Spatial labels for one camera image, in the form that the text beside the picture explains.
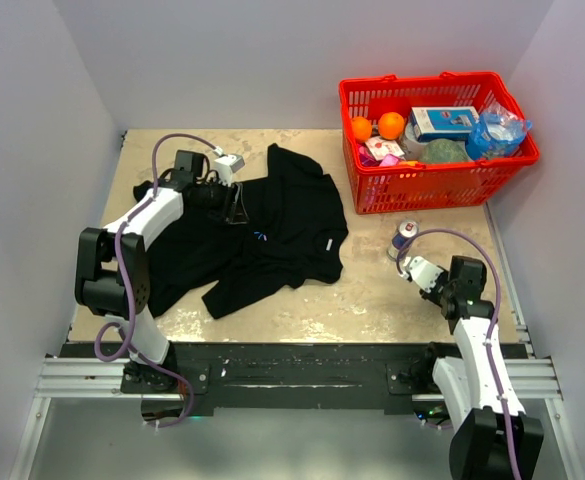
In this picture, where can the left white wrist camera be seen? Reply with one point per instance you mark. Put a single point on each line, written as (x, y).
(227, 166)

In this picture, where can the left orange fruit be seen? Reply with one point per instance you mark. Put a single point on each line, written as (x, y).
(362, 129)

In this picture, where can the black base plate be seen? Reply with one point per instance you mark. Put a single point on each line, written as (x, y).
(323, 376)

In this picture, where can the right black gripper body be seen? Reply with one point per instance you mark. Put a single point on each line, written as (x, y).
(442, 288)

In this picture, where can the red plastic basket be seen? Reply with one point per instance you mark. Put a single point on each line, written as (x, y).
(406, 187)

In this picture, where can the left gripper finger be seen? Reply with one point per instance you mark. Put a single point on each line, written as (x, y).
(229, 203)
(238, 211)

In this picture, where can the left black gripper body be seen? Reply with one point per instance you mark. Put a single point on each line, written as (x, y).
(213, 199)

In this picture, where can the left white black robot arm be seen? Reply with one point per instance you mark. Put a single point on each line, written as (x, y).
(113, 272)

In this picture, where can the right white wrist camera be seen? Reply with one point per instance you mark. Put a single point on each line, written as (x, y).
(420, 271)

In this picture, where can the black t-shirt garment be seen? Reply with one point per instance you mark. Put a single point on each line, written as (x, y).
(294, 231)

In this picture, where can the aluminium rail frame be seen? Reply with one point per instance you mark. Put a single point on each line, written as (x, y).
(75, 375)

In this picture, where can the pink white packet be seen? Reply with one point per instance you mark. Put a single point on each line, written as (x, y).
(379, 148)

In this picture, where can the blue white box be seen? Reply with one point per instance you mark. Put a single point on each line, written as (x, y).
(452, 123)

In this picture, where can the right orange fruit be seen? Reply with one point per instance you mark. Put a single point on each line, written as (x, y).
(391, 125)

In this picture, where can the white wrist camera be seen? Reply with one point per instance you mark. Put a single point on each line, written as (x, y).
(420, 271)
(227, 166)

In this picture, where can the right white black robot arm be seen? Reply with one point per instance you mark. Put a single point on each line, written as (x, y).
(494, 438)

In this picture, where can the blue plastic bag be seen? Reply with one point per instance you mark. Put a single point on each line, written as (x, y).
(497, 134)

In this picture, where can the energy drink can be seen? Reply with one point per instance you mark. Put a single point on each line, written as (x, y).
(405, 230)

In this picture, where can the orange fruit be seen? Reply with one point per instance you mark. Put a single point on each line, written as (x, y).
(362, 129)
(391, 125)

